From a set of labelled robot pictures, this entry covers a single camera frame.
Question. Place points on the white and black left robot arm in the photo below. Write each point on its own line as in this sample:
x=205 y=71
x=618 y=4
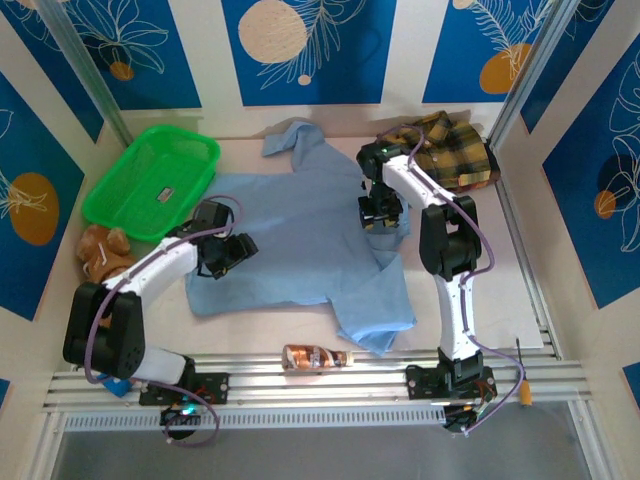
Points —
x=160 y=262

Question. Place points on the aluminium rail frame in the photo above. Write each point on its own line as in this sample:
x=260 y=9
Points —
x=350 y=385

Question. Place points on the brown drink bottle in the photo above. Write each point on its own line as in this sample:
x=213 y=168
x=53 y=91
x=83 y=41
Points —
x=310 y=357

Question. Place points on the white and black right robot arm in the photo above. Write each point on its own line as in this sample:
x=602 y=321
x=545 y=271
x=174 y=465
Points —
x=455 y=310

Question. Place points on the brown teddy bear plush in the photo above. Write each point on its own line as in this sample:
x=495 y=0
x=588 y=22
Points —
x=100 y=250

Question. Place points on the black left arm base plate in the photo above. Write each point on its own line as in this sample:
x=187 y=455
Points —
x=215 y=387

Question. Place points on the yellow black plaid shirt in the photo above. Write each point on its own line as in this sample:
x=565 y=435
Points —
x=450 y=150

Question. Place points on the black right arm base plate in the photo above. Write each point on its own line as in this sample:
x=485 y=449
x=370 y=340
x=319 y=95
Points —
x=420 y=382

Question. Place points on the small label in basket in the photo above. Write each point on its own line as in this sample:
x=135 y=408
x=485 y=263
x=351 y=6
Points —
x=166 y=193

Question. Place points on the green plastic basket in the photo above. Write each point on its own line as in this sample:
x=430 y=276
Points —
x=150 y=180

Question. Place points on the aluminium corner post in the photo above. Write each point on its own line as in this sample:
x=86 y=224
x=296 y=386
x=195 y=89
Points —
x=530 y=65
x=80 y=55

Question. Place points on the grey metal panel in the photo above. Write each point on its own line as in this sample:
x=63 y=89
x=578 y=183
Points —
x=320 y=457

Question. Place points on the blue and orange toy block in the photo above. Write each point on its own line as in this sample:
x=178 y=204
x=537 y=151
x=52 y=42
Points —
x=117 y=387

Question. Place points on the aluminium side rail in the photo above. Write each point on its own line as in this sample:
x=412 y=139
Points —
x=530 y=280

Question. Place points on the light blue long sleeve shirt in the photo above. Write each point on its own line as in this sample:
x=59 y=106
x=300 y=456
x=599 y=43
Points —
x=300 y=240

